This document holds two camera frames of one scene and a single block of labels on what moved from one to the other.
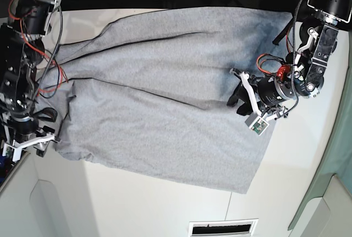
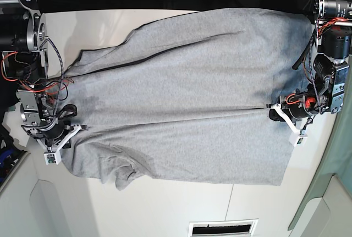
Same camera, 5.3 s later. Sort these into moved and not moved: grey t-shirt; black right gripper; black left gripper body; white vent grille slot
Moved: black right gripper; grey t-shirt; black left gripper body
Not moved: white vent grille slot
